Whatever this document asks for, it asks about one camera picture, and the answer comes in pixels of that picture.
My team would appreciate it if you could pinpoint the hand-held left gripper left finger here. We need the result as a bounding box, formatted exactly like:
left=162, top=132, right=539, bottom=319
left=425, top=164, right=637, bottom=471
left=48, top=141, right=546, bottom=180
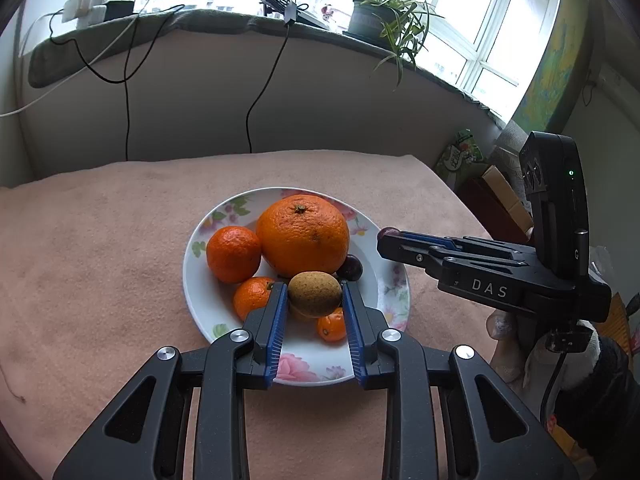
left=52, top=280, right=290, bottom=480

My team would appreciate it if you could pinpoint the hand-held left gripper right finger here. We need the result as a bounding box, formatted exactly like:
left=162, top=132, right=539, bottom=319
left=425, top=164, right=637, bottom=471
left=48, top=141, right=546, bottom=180
left=341, top=280, right=581, bottom=480

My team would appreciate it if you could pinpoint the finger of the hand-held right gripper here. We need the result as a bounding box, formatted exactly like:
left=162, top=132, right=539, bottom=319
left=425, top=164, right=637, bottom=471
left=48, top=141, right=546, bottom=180
left=397, top=230, right=535, bottom=260
left=376, top=236, right=526, bottom=282

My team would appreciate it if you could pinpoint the small orange kumquat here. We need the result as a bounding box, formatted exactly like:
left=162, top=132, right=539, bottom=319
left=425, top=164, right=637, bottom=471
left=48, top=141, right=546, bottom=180
left=316, top=307, right=348, bottom=343

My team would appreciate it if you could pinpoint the small tangerine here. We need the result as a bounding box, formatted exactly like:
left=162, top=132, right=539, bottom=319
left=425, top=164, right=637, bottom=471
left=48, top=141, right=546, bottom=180
left=233, top=276, right=277, bottom=323

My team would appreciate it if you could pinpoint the white floral plate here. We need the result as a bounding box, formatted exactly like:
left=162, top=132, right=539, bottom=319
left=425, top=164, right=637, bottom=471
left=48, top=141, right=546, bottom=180
left=182, top=187, right=412, bottom=387

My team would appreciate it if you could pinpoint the dark purple plum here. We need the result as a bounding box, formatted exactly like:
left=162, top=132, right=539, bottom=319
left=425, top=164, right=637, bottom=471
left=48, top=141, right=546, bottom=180
left=335, top=254, right=364, bottom=282

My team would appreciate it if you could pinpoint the kiwi fruit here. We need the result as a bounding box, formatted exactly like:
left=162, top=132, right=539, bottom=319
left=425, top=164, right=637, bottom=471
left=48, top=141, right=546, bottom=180
left=287, top=271, right=343, bottom=318

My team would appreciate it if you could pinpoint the medium tangerine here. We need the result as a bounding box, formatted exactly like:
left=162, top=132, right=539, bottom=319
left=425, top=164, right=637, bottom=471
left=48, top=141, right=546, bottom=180
left=206, top=226, right=263, bottom=284

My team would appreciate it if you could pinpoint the large orange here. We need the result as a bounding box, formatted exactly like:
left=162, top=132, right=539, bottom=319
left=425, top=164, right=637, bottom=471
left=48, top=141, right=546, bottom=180
left=256, top=195, right=351, bottom=278

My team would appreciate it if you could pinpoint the person's right forearm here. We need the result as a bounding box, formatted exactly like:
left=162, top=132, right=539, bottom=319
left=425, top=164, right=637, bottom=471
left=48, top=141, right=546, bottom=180
left=525, top=320, right=640, bottom=480

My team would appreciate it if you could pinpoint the person's right hand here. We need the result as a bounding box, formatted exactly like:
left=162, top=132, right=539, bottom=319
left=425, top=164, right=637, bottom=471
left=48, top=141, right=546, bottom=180
left=485, top=307, right=531, bottom=391

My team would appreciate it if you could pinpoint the dark red box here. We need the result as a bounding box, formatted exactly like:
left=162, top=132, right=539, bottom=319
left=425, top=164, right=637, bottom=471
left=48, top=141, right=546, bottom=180
left=457, top=177, right=531, bottom=246

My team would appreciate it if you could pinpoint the brown cardboard box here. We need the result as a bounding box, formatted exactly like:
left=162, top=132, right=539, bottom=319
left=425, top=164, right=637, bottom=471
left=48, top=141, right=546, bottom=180
left=480, top=165, right=535, bottom=233

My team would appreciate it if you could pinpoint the green snack bag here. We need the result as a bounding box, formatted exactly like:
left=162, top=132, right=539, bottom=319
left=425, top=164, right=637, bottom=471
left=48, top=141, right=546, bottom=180
left=434, top=129, right=488, bottom=186

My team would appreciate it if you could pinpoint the yellow green painting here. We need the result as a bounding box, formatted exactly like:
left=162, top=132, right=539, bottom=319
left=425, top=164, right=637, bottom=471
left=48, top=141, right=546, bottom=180
left=510, top=0, right=603, bottom=136

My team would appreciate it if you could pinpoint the dark plant pot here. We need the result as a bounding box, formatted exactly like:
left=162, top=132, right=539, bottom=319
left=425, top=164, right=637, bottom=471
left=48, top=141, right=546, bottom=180
left=347, top=0, right=388, bottom=38

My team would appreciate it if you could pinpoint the green spider plant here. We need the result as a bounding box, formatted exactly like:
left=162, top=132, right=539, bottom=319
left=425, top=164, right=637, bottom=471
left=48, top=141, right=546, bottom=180
left=320, top=0, right=446, bottom=91

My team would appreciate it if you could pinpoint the black and grey flat device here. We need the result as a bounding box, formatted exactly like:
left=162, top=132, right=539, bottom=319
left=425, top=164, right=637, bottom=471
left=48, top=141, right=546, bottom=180
left=260, top=0, right=331, bottom=26

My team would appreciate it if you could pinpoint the grey windowsill cloth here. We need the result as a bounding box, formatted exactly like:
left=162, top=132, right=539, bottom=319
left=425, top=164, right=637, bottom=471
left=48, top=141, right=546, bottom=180
left=27, top=7, right=506, bottom=131

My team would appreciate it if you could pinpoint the black power brick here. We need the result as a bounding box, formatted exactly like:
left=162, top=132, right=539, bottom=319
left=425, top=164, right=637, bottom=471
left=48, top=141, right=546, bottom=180
left=105, top=0, right=136, bottom=20

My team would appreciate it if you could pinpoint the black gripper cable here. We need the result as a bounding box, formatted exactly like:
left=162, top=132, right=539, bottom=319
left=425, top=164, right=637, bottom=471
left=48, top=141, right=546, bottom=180
left=540, top=352, right=568, bottom=428

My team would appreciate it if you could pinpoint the black device cable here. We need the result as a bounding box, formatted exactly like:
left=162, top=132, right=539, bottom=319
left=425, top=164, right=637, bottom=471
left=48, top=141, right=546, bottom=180
left=246, top=20, right=291, bottom=155

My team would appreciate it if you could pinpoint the black power brick cable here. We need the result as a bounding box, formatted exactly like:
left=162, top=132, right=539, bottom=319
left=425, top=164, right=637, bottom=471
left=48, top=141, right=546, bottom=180
left=50, top=4, right=186, bottom=161

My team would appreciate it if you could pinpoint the white cable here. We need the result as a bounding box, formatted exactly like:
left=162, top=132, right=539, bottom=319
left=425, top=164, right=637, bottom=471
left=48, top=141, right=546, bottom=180
left=0, top=7, right=166, bottom=118

